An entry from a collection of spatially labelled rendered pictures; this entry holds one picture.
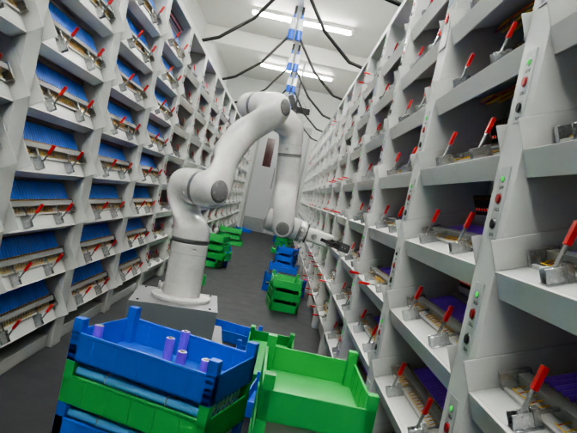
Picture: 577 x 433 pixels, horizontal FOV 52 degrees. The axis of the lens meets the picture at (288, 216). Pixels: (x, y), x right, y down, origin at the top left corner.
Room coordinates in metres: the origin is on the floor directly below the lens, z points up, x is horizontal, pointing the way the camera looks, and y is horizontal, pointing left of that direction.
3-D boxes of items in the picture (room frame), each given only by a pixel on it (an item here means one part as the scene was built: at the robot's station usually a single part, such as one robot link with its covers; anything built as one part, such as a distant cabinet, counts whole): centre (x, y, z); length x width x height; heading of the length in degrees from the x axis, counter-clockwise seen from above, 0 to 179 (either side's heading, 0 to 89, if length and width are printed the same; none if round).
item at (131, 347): (1.14, 0.18, 0.44); 0.30 x 0.20 x 0.08; 72
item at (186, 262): (1.92, 0.29, 0.48); 0.19 x 0.19 x 0.18
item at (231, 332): (3.06, 0.18, 0.04); 0.30 x 0.20 x 0.08; 76
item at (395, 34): (3.09, -0.41, 0.89); 0.20 x 0.09 x 1.78; 91
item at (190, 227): (1.94, 0.32, 0.69); 0.19 x 0.12 x 0.24; 47
